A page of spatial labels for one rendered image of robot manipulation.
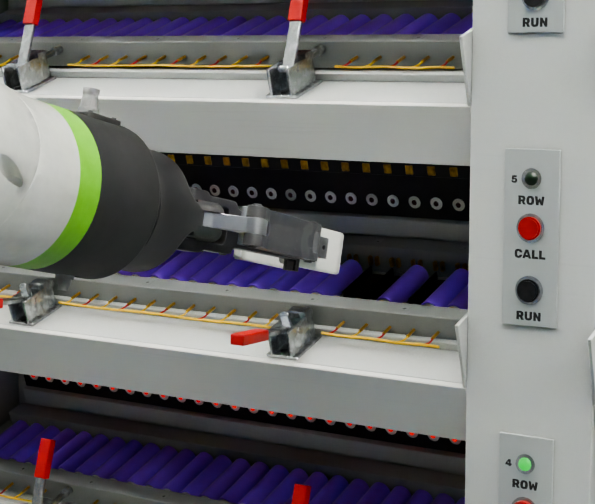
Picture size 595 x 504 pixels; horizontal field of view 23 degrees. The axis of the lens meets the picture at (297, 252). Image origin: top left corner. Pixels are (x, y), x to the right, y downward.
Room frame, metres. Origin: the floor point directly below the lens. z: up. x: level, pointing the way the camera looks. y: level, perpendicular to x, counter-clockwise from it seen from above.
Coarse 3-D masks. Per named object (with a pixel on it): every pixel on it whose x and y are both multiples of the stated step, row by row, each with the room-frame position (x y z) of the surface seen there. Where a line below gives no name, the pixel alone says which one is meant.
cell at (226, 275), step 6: (234, 264) 1.25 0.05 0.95; (240, 264) 1.25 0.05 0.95; (246, 264) 1.25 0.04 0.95; (222, 270) 1.24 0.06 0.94; (228, 270) 1.24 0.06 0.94; (234, 270) 1.24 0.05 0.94; (240, 270) 1.24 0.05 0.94; (216, 276) 1.23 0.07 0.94; (222, 276) 1.23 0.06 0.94; (228, 276) 1.23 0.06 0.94; (234, 276) 1.23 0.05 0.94; (210, 282) 1.22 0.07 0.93; (216, 282) 1.22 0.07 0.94; (222, 282) 1.22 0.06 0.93; (228, 282) 1.23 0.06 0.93
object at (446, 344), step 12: (60, 300) 1.27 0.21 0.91; (72, 300) 1.26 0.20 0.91; (84, 300) 1.26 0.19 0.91; (96, 300) 1.25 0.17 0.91; (156, 312) 1.21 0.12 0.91; (168, 312) 1.21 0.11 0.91; (180, 312) 1.20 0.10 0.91; (192, 312) 1.20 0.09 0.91; (204, 312) 1.19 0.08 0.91; (264, 324) 1.16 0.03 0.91; (372, 336) 1.11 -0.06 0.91; (384, 336) 1.10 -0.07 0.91; (396, 336) 1.09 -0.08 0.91; (420, 336) 1.09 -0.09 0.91; (444, 348) 1.07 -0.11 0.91; (456, 348) 1.07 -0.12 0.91
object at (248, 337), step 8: (288, 320) 1.10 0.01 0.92; (272, 328) 1.10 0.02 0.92; (280, 328) 1.10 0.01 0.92; (288, 328) 1.10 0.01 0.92; (232, 336) 1.05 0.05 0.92; (240, 336) 1.05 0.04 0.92; (248, 336) 1.05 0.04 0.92; (256, 336) 1.06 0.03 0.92; (264, 336) 1.07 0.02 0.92; (232, 344) 1.05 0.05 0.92; (240, 344) 1.05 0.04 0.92; (248, 344) 1.05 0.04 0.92
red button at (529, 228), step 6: (522, 222) 0.99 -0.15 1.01; (528, 222) 0.98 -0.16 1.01; (534, 222) 0.98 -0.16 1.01; (522, 228) 0.99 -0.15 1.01; (528, 228) 0.98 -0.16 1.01; (534, 228) 0.98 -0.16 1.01; (540, 228) 0.98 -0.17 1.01; (522, 234) 0.99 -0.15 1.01; (528, 234) 0.98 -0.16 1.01; (534, 234) 0.98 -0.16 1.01
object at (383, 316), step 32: (0, 288) 1.31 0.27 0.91; (96, 288) 1.25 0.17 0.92; (128, 288) 1.23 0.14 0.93; (160, 288) 1.21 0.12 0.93; (192, 288) 1.20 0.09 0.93; (224, 288) 1.19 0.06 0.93; (256, 288) 1.18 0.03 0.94; (320, 320) 1.13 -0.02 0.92; (352, 320) 1.12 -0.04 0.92; (384, 320) 1.10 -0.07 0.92; (416, 320) 1.09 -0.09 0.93; (448, 320) 1.07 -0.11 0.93
